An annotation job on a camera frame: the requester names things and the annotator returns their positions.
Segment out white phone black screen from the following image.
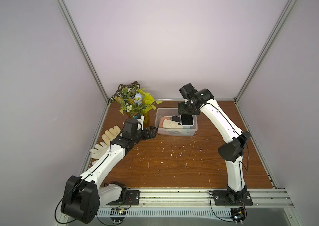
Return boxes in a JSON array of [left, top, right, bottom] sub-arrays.
[[180, 114, 194, 127]]

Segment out pink cased phone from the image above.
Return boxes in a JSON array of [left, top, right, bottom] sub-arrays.
[[159, 116, 172, 126]]

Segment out clear plastic storage box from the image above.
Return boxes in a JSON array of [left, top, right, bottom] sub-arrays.
[[155, 108, 198, 136]]

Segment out beige cased phone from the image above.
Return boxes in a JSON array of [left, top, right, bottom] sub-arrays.
[[162, 120, 183, 130]]

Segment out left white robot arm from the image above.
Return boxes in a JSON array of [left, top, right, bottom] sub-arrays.
[[56, 115, 158, 224]]

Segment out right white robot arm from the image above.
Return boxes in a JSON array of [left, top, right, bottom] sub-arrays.
[[177, 83, 253, 205]]

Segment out artificial green leafy plant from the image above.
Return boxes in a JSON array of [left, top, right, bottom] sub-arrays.
[[109, 81, 162, 116]]

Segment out white work glove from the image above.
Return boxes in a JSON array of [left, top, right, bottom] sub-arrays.
[[90, 142, 110, 166]]

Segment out left controller board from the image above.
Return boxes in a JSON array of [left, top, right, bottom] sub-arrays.
[[110, 208, 127, 225]]

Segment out controller board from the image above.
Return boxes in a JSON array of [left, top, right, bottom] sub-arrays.
[[110, 208, 127, 225], [230, 207, 247, 224]]

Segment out right controller board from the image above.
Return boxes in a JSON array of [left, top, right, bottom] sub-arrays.
[[230, 207, 247, 224]]

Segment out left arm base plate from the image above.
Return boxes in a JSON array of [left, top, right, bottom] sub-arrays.
[[108, 190, 141, 206]]

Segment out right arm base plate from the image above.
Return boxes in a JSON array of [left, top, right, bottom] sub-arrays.
[[210, 189, 253, 206]]

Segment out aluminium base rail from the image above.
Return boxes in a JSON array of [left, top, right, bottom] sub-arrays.
[[96, 188, 303, 226]]

